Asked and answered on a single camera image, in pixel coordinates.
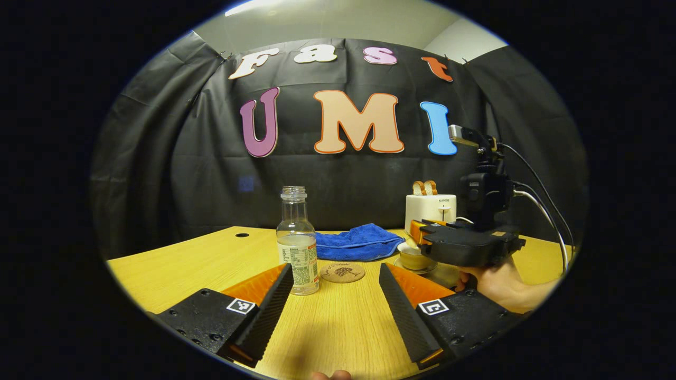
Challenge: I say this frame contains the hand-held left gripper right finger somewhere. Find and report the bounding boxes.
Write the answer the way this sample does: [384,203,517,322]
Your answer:
[378,262,521,370]

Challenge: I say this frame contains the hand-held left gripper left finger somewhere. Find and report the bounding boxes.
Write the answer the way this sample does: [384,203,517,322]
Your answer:
[151,262,294,368]

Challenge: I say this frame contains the yellow ceramic teacup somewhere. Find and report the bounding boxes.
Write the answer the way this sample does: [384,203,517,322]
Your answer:
[397,242,436,271]

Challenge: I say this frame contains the clear plastic water bottle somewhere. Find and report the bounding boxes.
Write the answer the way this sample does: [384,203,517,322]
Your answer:
[276,186,320,296]

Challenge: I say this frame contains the round cork coaster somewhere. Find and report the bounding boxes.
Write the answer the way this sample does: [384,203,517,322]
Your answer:
[320,262,366,284]

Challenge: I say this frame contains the cream toaster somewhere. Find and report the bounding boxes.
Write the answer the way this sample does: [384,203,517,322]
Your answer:
[405,194,458,235]

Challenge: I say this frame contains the yellow ceramic saucer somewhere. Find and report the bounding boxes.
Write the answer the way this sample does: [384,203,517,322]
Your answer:
[393,257,439,275]

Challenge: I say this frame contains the blue towel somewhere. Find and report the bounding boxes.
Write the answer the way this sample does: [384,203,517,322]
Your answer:
[315,223,406,262]

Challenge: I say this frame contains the black backdrop cloth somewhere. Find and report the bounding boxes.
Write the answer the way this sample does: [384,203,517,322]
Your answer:
[89,33,589,260]

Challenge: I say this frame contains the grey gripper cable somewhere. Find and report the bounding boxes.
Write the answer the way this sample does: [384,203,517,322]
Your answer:
[513,189,571,274]

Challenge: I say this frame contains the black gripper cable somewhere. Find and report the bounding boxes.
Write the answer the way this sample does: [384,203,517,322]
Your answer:
[499,143,576,251]

